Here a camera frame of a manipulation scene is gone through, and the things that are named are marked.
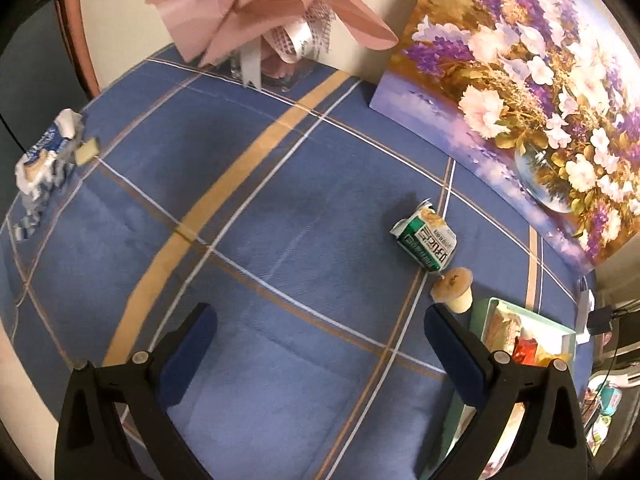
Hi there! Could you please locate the white tray with green rim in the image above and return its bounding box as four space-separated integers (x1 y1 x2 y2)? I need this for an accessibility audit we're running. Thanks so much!
424 298 576 479

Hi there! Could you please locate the glass vase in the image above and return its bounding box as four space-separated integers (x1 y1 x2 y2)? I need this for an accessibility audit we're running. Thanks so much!
229 38 321 91

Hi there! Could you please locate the gold Swiss roll snack packet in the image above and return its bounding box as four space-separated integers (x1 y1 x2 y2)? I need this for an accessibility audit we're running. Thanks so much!
485 309 522 356

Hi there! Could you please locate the floral oil painting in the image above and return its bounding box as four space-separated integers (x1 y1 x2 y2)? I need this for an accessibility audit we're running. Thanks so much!
371 0 639 270

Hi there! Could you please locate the black power adapter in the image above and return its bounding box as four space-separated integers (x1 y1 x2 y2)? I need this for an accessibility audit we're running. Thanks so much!
586 306 614 336

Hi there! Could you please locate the blue white tissue pack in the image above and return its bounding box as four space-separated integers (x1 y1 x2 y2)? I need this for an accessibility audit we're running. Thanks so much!
13 108 85 242

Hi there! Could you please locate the green white snack packet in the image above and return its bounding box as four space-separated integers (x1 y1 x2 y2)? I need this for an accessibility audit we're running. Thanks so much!
390 200 458 273

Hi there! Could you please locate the pale yellow wrapped candy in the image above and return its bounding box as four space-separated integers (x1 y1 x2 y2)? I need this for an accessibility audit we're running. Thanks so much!
74 138 100 166

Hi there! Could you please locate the long red snack packet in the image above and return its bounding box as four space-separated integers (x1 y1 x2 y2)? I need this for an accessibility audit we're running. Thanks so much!
512 337 538 366

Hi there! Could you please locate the blue plaid tablecloth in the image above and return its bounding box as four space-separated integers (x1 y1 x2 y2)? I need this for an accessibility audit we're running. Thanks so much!
1 48 577 479

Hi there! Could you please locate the white power strip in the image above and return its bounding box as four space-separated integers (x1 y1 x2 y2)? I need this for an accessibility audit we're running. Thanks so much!
575 276 596 346

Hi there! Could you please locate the pink paper flower bouquet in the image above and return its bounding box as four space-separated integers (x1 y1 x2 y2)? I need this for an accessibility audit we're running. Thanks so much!
145 0 397 65

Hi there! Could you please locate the yellow packet with orange cake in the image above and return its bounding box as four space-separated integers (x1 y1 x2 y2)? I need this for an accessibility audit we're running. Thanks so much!
534 351 572 367

